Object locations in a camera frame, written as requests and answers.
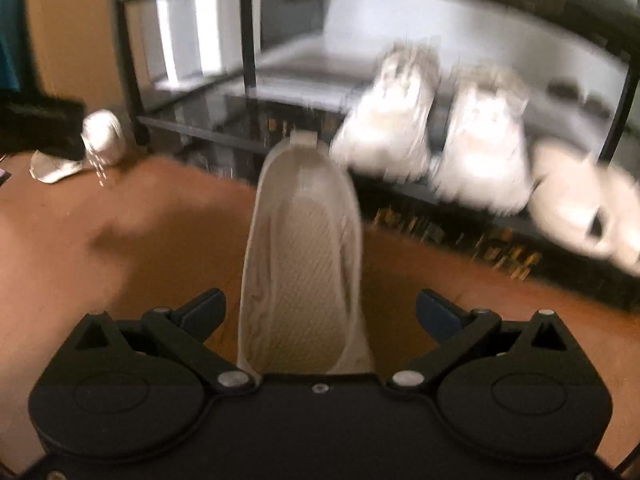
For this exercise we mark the black metal shoe rack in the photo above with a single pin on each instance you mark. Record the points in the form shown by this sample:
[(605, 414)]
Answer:
[(247, 35)]

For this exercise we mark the white carton box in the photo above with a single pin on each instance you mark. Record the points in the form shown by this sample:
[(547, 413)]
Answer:
[(210, 35)]

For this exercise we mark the white chunky sneaker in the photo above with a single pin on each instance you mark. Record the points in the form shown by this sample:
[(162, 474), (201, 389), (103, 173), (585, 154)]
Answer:
[(390, 125), (480, 160)]

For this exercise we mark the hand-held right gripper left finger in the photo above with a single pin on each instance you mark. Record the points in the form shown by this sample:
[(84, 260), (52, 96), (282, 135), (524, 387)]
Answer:
[(202, 312)]

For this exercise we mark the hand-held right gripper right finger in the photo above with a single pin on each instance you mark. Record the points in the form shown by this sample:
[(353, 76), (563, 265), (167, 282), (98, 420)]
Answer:
[(435, 312)]

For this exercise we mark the white cutout sandal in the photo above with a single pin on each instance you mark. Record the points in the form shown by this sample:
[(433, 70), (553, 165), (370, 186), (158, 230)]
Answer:
[(565, 200), (627, 225)]

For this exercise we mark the white floral shoe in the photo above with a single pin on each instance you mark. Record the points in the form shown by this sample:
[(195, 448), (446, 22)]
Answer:
[(300, 260), (105, 135)]

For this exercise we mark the teal curtain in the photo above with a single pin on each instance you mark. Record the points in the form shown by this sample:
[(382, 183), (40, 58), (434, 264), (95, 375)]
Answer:
[(10, 35)]

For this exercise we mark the wooden door panel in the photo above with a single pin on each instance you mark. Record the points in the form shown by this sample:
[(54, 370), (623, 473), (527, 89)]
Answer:
[(75, 35)]

